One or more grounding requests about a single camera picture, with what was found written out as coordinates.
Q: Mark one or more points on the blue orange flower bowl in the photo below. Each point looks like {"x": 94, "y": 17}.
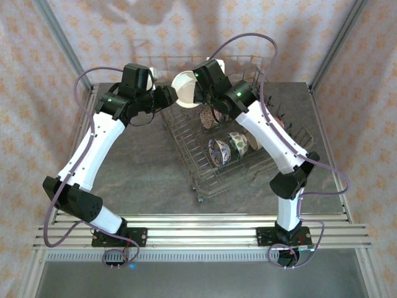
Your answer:
{"x": 218, "y": 152}

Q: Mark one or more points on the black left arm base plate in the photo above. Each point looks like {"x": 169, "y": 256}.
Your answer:
{"x": 139, "y": 237}

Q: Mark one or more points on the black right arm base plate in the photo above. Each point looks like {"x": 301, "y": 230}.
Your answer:
{"x": 263, "y": 237}

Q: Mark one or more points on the aluminium frame post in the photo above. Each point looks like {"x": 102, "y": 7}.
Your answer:
{"x": 64, "y": 43}
{"x": 337, "y": 43}

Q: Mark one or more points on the plain cream bowl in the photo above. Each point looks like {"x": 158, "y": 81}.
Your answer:
{"x": 254, "y": 144}

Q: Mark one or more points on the green leaf pattern bowl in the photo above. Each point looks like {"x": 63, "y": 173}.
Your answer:
{"x": 239, "y": 144}

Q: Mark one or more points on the dark leaf pattern bowl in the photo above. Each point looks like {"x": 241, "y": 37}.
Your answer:
{"x": 207, "y": 120}

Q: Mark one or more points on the aluminium mounting rail beam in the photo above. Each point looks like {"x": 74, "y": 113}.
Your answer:
{"x": 201, "y": 231}

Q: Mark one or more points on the green circuit board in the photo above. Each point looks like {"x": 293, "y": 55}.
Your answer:
{"x": 305, "y": 248}

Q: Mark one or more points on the red lattice pattern bowl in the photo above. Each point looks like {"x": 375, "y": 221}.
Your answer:
{"x": 186, "y": 90}

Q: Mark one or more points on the black electronics box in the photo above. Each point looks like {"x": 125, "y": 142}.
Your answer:
{"x": 288, "y": 259}
{"x": 113, "y": 264}

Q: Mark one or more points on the aluminium table edge rail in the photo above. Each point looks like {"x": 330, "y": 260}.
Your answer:
{"x": 66, "y": 161}

